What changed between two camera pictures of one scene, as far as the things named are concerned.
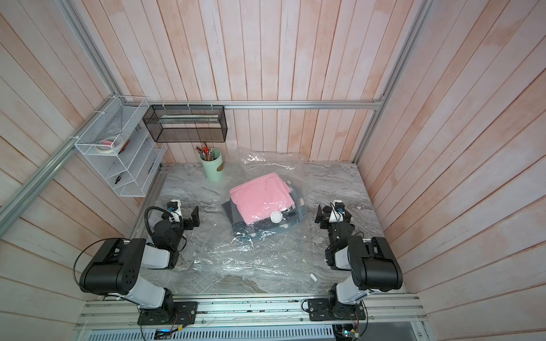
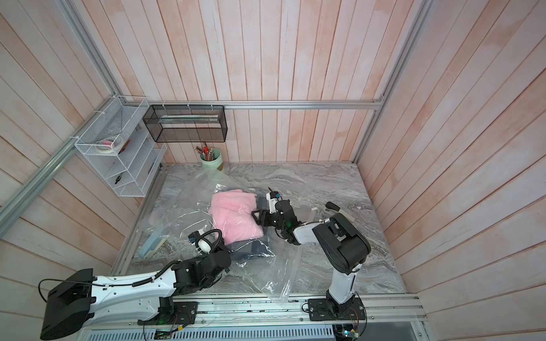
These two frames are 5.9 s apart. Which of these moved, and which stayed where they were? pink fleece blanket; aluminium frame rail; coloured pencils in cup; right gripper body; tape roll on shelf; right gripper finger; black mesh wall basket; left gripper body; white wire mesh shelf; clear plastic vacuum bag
Moved: right gripper finger; right gripper body; pink fleece blanket; left gripper body; clear plastic vacuum bag
Stayed: coloured pencils in cup; tape roll on shelf; aluminium frame rail; black mesh wall basket; white wire mesh shelf
